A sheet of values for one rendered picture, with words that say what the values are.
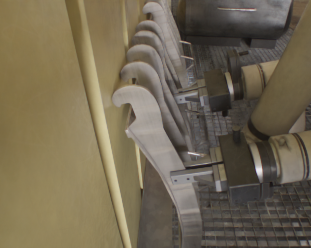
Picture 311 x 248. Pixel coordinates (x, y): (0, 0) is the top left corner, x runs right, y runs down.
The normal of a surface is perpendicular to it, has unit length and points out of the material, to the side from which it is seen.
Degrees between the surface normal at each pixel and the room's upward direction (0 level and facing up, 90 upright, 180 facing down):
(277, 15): 90
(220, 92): 13
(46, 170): 90
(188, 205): 90
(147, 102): 90
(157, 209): 0
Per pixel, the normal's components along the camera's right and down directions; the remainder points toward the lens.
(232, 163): -0.25, -0.76
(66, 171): 1.00, 0.00
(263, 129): -0.69, 0.49
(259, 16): -0.22, 0.60
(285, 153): -0.25, -0.37
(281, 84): -0.85, 0.33
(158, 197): -0.04, -0.78
